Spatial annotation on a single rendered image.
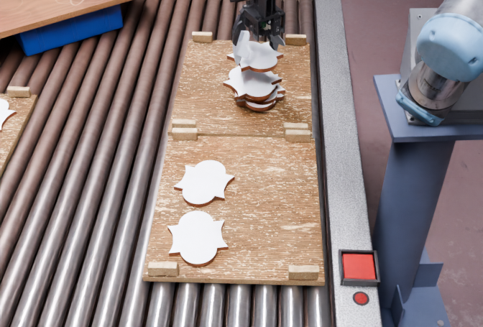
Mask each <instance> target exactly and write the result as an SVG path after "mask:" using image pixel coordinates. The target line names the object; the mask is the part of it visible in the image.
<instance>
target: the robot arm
mask: <svg viewBox="0 0 483 327"><path fill-rule="evenodd" d="M243 1H245V0H230V2H236V3H238V2H243ZM275 1H276V0H248V1H246V4H244V5H242V8H241V10H240V11H239V12H240V14H238V16H237V19H236V21H235V23H234V26H233V29H232V43H233V53H234V59H235V63H236V64H237V65H239V62H240V61H241V58H242V57H243V58H246V59H248V58H249V55H250V50H249V46H248V41H249V37H250V35H249V31H246V27H248V28H249V29H250V30H251V31H252V32H253V38H255V40H256V41H258V42H259V37H262V36H267V38H268V39H269V40H270V46H271V48H272V49H273V50H275V51H277V49H278V45H279V44H280V45H282V46H285V42H284V41H283V39H282V38H281V37H280V36H279V34H280V31H281V32H282V33H283V34H284V33H285V12H284V11H283V10H281V9H280V8H279V7H278V6H276V5H275ZM281 17H282V18H283V27H282V26H281V25H280V20H281ZM245 26H246V27H245ZM415 64H416V66H415V67H414V68H413V69H412V71H411V73H410V76H409V78H408V80H407V81H406V83H405V84H404V86H403V87H402V88H401V89H400V90H399V92H398V94H397V95H396V97H395V100H396V102H397V103H398V104H399V105H400V106H401V107H403V108H404V109H405V110H406V111H408V112H409V113H410V114H412V115H413V116H415V117H416V118H418V119H420V120H421V121H423V122H425V123H426V124H428V125H431V126H438V125H439V124H440V123H441V121H443V120H444V119H445V116H446V115H447V113H448V112H449V111H450V110H451V108H452V107H453V105H454V104H455V103H456V102H457V101H458V99H459V98H460V96H461V95H462V93H463V92H464V90H465V89H466V87H467V86H468V85H469V84H470V82H471V81H472V80H474V79H476V78H477V77H479V75H480V74H481V73H483V0H444V1H443V3H442V4H441V5H440V6H439V8H438V9H437V11H436V12H435V14H434V15H433V16H432V17H431V18H430V19H429V20H428V21H427V22H426V23H425V24H424V26H423V28H422V30H421V32H420V34H419V35H418V38H417V42H416V48H415Z"/></svg>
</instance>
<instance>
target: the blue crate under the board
mask: <svg viewBox="0 0 483 327"><path fill-rule="evenodd" d="M123 26H124V24H123V19H122V14H121V6H120V4H117V5H114V6H110V7H106V8H104V9H99V10H97V11H92V12H90V13H87V14H82V15H80V16H76V17H73V18H69V19H65V20H63V21H59V22H56V23H52V24H48V25H45V26H43V27H38V28H35V29H31V30H28V31H26V32H21V33H18V34H14V37H15V38H16V40H17V42H18V43H19V45H20V46H21V48H22V49H23V51H24V53H25V54H26V56H30V55H35V54H37V53H40V52H44V51H47V50H51V49H54V48H56V47H61V46H63V45H67V44H70V43H73V42H77V41H80V40H84V39H86V38H89V37H93V36H96V35H98V34H103V33H105V32H110V31H112V30H115V29H119V28H122V27H123Z"/></svg>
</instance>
